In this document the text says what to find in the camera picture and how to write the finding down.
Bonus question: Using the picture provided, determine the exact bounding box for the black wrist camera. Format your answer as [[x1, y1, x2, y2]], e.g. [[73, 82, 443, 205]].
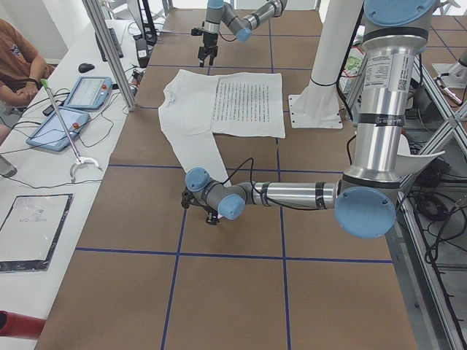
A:
[[181, 188, 195, 209], [190, 28, 204, 36]]

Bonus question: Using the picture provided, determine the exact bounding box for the red cylinder object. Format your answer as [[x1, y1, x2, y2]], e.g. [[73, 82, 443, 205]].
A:
[[0, 311, 46, 340]]

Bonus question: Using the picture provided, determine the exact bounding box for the blue teach pendant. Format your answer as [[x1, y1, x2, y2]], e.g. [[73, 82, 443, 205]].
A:
[[26, 106, 90, 152], [63, 77, 112, 111]]

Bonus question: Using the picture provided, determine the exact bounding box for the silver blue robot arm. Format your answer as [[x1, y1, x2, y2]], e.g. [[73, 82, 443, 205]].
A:
[[191, 0, 287, 67], [182, 1, 436, 238]]

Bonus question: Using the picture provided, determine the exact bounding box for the reacher grabber stick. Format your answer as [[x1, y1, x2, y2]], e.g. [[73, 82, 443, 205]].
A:
[[40, 79, 102, 183]]

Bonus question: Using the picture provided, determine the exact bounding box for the blue teach pendant far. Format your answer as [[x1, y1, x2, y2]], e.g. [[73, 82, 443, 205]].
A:
[[63, 77, 112, 111]]

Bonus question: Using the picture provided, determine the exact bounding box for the blue teach pendant near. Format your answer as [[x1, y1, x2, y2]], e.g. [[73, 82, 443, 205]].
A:
[[26, 106, 90, 152]]

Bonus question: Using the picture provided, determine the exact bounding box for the white long-sleeve printed shirt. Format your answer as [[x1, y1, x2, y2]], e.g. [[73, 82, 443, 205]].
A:
[[158, 69, 285, 181]]

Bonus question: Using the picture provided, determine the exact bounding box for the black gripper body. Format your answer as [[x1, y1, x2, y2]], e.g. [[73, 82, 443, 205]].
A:
[[201, 205, 219, 219], [200, 31, 219, 55]]

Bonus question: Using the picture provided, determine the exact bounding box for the black computer mouse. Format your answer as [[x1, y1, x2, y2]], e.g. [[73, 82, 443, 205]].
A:
[[78, 63, 95, 73]]

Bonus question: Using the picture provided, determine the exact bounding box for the person in brown shirt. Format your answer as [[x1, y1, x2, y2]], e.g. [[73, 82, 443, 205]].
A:
[[1, 20, 55, 107]]

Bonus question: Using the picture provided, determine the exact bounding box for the clear plastic bag black edge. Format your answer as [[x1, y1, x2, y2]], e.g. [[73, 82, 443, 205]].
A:
[[1, 193, 73, 273]]

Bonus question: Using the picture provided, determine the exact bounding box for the aluminium frame post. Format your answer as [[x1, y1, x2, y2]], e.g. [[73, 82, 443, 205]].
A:
[[82, 0, 136, 112]]

